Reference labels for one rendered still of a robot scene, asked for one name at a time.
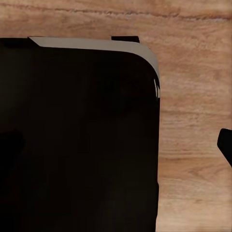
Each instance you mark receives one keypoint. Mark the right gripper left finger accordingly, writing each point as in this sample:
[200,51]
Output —
[11,145]

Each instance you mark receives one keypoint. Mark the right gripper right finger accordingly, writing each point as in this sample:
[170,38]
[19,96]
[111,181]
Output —
[224,143]

